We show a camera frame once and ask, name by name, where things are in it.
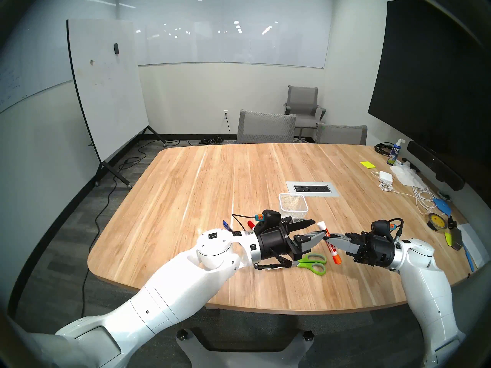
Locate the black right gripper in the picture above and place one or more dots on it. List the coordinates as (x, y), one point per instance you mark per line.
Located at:
(374, 250)

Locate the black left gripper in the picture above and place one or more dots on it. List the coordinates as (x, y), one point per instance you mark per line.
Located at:
(276, 244)

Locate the orange white Expo marker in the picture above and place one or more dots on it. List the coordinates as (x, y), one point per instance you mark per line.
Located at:
(333, 252)

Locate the white mesh pen holder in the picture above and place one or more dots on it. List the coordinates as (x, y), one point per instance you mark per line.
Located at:
(295, 208)

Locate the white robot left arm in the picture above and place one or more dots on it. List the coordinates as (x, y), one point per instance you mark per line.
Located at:
(172, 290)

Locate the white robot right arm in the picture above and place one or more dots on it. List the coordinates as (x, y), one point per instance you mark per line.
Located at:
(425, 286)

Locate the red capped white marker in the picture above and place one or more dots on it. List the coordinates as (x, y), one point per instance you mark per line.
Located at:
(251, 223)

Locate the blue ballpoint pen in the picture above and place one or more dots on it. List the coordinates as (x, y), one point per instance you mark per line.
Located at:
(226, 225)

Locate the silver table outlet box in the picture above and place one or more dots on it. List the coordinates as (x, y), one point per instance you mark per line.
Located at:
(312, 188)

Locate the white power adapter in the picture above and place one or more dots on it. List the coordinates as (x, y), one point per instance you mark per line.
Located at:
(385, 176)

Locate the yellow sticky note pad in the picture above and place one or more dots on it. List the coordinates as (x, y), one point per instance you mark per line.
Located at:
(367, 164)

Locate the yellow black tape roll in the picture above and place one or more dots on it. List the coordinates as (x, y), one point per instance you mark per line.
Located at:
(431, 223)

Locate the white crumpled plastic sheet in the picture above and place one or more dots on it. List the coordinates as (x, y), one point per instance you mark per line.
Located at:
(407, 174)

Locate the whiteboard cleaner spray bottle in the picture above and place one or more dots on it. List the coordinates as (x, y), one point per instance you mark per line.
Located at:
(393, 154)

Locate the yellow green small card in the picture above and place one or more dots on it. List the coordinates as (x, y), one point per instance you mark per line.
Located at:
(448, 239)

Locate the blue flat plastic piece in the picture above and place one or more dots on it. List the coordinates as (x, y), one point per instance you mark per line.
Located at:
(444, 205)

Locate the gray mesh office chair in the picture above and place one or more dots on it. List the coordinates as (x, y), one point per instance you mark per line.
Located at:
(265, 127)
(341, 134)

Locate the small black bottle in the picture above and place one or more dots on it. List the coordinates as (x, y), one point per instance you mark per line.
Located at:
(452, 222)

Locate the dark gray small box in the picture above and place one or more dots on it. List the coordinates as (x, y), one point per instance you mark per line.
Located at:
(458, 239)

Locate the black video sound bar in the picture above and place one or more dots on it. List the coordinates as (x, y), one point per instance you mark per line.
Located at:
(433, 163)

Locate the bright blue thin stick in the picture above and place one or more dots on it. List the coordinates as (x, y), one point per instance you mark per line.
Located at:
(469, 257)

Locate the white paper sheet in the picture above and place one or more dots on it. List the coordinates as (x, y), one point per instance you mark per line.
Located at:
(477, 244)

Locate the gray office chair with armrests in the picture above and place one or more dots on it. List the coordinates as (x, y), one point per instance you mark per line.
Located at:
(303, 99)

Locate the rolling white whiteboard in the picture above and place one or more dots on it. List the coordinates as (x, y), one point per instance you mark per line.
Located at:
(107, 91)

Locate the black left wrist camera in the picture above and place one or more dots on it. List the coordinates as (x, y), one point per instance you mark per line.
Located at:
(270, 217)

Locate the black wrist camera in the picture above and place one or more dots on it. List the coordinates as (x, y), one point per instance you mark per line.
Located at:
(381, 227)
(270, 217)

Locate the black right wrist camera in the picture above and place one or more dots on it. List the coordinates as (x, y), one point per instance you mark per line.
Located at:
(381, 227)

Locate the large black wall screen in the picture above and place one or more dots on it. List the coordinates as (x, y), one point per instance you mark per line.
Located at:
(429, 83)

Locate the wide glass wall board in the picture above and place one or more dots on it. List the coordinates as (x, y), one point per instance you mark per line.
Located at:
(238, 30)

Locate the side wall whiteboard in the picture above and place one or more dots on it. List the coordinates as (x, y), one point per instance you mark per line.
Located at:
(27, 72)

